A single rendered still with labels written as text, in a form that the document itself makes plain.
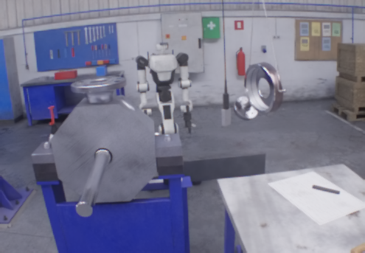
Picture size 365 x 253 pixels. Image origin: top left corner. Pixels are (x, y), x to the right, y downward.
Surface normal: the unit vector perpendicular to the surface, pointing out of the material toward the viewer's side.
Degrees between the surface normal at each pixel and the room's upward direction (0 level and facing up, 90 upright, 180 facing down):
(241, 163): 90
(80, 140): 90
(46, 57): 90
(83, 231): 90
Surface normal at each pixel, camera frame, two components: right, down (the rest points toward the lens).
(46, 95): 0.05, 0.26
